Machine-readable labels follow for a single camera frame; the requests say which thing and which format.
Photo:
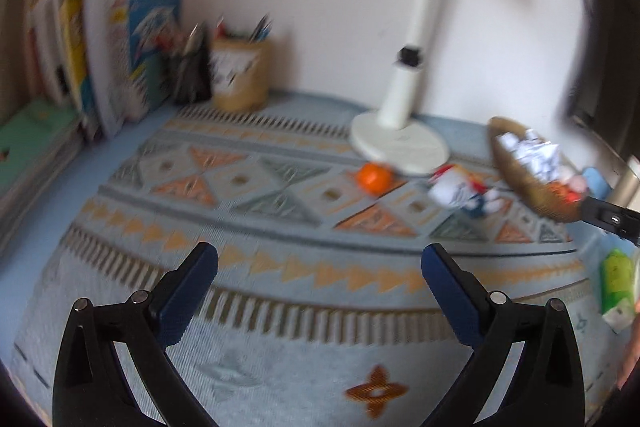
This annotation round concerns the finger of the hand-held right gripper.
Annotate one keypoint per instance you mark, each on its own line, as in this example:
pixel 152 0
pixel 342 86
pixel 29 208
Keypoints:
pixel 612 219

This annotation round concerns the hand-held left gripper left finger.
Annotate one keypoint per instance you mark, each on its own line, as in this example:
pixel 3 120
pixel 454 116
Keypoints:
pixel 190 292

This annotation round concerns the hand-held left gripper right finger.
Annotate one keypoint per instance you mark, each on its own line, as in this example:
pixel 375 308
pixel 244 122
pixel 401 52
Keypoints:
pixel 450 292

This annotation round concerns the white paper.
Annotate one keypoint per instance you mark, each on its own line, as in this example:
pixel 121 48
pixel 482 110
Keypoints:
pixel 545 162

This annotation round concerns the wooden bowl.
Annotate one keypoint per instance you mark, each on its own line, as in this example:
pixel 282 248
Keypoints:
pixel 520 187

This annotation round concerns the pale blue paper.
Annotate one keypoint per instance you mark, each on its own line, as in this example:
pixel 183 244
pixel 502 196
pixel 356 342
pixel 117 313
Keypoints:
pixel 515 144

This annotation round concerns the person's right forearm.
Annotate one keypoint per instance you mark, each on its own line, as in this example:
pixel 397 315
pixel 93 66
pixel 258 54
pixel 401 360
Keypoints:
pixel 629 362

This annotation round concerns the small blue object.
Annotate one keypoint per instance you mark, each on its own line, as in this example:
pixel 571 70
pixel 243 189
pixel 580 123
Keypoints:
pixel 596 182

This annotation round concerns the green packet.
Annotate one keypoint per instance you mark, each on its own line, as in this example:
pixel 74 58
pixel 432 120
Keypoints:
pixel 617 287

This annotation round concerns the blue and white toy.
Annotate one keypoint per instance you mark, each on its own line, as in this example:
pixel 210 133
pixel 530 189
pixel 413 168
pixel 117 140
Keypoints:
pixel 482 202

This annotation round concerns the white and red toy box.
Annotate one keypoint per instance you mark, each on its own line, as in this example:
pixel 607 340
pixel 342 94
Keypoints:
pixel 450 189

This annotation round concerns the blue patterned table mat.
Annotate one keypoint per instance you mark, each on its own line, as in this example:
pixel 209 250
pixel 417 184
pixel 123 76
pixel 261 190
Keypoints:
pixel 300 287

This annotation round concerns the orange toy fruit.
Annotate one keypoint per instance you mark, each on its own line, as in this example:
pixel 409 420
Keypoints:
pixel 374 179

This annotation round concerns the dark monitor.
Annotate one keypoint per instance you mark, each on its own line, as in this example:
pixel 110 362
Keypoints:
pixel 600 67

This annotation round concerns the white desk lamp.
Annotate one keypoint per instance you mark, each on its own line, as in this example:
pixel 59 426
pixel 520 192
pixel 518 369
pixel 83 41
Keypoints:
pixel 400 142

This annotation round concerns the green book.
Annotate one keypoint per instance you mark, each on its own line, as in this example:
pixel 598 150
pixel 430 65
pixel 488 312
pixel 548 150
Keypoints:
pixel 35 142

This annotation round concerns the black pen holder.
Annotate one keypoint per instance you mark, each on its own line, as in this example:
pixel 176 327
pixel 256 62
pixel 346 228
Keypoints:
pixel 189 74

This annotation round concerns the tan cylindrical pen holder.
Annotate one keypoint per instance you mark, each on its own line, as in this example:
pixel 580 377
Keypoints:
pixel 240 77

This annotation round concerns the large white book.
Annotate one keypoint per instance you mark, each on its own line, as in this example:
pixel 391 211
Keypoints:
pixel 112 47

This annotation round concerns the blue illustrated book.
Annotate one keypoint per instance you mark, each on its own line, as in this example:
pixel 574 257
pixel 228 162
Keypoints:
pixel 152 37

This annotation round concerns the yellow book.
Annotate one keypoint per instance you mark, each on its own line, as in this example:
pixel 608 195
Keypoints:
pixel 75 52

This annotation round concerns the bundle of pens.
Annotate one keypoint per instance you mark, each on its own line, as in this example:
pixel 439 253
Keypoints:
pixel 257 29

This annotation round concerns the pale upright books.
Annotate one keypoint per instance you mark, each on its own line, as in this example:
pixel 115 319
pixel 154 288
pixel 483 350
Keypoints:
pixel 45 52

